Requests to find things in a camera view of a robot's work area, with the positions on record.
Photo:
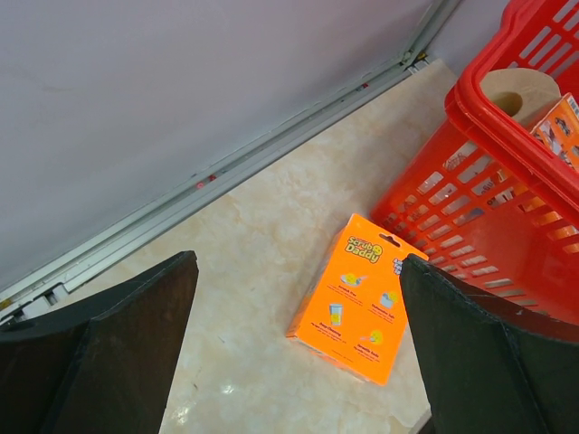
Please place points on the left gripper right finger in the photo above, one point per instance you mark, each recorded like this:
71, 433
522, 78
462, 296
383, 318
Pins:
488, 365

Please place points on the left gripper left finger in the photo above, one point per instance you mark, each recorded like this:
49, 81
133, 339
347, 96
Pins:
104, 364

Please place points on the red plastic shopping basket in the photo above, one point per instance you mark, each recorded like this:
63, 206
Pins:
487, 200

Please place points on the orange snack box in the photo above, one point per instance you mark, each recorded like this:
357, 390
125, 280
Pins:
557, 130

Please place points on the brown paper roll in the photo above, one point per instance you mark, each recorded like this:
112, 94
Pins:
523, 94

